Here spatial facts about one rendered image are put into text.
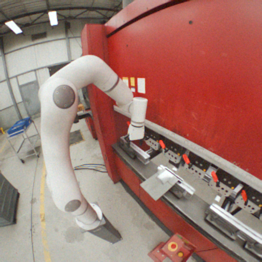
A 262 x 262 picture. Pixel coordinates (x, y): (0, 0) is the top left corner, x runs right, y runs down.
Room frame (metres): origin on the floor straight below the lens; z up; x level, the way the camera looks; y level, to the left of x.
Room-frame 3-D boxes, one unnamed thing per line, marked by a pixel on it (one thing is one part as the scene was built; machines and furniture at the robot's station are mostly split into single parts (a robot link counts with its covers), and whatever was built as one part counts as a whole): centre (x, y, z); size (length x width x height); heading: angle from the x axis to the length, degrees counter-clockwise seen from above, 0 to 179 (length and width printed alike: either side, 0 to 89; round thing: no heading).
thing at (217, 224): (0.03, -0.62, 0.89); 0.30 x 0.05 x 0.03; 34
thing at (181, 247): (-0.02, -0.29, 0.75); 0.20 x 0.16 x 0.18; 38
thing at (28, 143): (2.05, 3.11, 0.47); 0.90 x 0.66 x 0.95; 29
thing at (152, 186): (0.48, -0.20, 1.00); 0.26 x 0.18 x 0.01; 124
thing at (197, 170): (0.41, -0.42, 1.26); 0.15 x 0.09 x 0.17; 34
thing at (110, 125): (1.46, 0.08, 1.15); 0.85 x 0.25 x 2.30; 124
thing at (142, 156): (1.02, -0.02, 0.92); 0.50 x 0.06 x 0.10; 34
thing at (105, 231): (0.22, 0.32, 0.50); 0.18 x 0.18 x 1.00; 29
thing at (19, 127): (1.89, 3.03, 0.92); 0.50 x 0.36 x 0.18; 119
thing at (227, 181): (0.25, -0.53, 1.26); 0.15 x 0.09 x 0.17; 34
